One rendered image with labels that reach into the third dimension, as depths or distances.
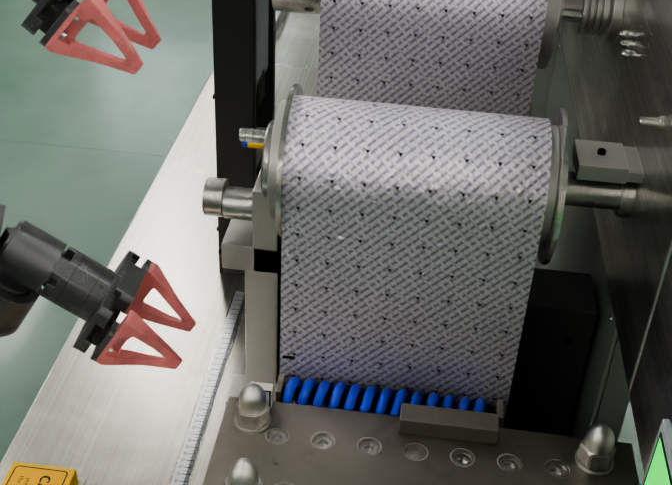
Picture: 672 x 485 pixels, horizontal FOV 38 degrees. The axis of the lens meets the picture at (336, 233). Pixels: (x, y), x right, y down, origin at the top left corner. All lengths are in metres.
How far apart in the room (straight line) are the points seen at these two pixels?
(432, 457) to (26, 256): 0.43
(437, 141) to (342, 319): 0.21
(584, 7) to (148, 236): 0.71
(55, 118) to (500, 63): 2.86
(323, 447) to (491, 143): 0.33
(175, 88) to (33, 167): 0.77
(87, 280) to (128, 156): 2.52
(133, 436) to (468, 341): 0.41
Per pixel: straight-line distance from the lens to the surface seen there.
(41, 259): 0.98
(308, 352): 0.99
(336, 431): 0.96
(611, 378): 1.02
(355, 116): 0.89
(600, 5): 1.10
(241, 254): 1.02
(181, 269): 1.38
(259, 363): 1.12
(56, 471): 1.09
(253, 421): 0.95
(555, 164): 0.88
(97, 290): 0.98
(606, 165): 0.90
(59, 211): 3.22
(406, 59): 1.07
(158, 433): 1.14
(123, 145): 3.56
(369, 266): 0.91
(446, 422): 0.95
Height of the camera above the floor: 1.72
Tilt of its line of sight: 34 degrees down
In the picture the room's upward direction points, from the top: 3 degrees clockwise
